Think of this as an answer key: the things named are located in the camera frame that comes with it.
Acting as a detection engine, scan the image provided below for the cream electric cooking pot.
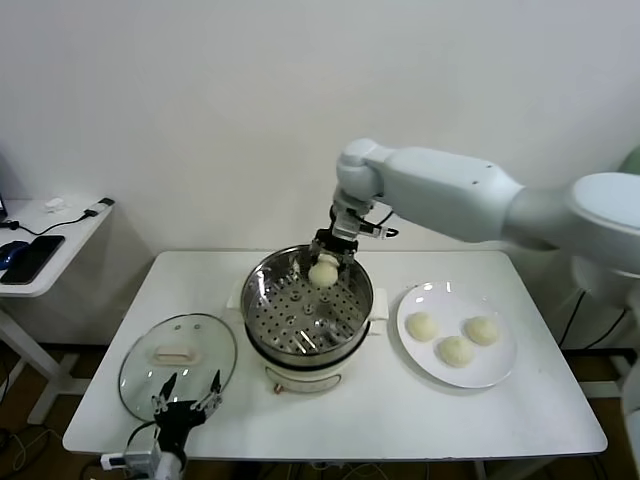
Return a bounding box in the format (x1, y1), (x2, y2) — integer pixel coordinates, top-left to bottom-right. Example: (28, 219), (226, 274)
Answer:
(227, 279), (390, 397)

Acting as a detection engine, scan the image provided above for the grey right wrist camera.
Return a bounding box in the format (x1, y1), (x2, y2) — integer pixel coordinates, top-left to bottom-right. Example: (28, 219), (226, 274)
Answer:
(329, 197), (389, 242)

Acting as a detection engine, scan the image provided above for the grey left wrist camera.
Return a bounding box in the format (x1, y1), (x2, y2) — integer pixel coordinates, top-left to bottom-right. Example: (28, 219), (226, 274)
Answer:
(101, 446), (162, 472)

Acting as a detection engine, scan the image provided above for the pale green appliance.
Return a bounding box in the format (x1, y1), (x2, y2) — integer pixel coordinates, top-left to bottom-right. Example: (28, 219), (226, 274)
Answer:
(617, 149), (640, 177)

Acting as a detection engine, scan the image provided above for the perforated steel steamer basket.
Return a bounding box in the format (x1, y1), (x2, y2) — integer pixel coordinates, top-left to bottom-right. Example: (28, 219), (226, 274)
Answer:
(240, 244), (375, 358)

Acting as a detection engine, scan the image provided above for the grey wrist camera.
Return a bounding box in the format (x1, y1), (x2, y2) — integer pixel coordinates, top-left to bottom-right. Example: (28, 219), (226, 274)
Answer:
(329, 197), (389, 242)
(101, 446), (162, 472)

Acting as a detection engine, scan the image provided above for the white side desk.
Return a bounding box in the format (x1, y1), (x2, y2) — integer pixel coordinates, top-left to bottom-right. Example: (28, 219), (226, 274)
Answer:
(0, 198), (116, 427)

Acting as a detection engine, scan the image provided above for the white steamed baozi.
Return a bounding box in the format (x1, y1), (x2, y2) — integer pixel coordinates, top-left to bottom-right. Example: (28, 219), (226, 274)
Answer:
(308, 253), (338, 288)
(437, 335), (475, 369)
(405, 312), (441, 343)
(464, 316), (501, 348)

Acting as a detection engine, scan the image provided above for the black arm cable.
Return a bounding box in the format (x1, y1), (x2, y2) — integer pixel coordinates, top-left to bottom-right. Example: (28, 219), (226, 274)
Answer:
(368, 208), (402, 237)
(124, 418), (162, 457)

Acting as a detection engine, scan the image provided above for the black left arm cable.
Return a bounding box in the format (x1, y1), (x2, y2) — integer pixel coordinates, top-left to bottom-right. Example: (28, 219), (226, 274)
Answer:
(124, 418), (162, 457)

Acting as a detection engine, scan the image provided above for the black cable with adapter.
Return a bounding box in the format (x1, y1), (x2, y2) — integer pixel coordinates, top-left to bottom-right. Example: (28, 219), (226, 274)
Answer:
(0, 198), (117, 238)

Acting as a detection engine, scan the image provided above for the black power cable with brick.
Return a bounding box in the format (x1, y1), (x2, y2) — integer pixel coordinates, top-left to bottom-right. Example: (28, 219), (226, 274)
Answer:
(556, 288), (629, 352)

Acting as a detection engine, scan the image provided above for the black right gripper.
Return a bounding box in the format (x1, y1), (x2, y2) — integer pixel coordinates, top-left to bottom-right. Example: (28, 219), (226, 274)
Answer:
(308, 227), (360, 287)

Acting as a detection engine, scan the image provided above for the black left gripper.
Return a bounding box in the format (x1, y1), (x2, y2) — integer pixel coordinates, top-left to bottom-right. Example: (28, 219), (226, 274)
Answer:
(150, 369), (224, 452)

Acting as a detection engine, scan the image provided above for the blue computer mouse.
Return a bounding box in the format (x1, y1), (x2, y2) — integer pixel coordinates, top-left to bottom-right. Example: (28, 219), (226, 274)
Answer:
(0, 240), (31, 269)

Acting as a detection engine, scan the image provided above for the black smartphone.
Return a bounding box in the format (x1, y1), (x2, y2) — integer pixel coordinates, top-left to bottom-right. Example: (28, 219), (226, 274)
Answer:
(0, 234), (67, 287)

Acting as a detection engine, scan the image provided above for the round glass pot lid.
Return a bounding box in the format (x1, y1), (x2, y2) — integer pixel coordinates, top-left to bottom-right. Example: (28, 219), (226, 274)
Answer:
(118, 313), (239, 422)

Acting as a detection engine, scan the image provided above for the round white plate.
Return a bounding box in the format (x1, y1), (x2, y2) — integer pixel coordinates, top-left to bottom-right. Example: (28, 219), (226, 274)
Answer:
(396, 281), (519, 391)

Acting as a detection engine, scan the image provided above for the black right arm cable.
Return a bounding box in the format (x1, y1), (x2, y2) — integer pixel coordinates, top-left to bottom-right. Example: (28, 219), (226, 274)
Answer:
(368, 208), (402, 237)

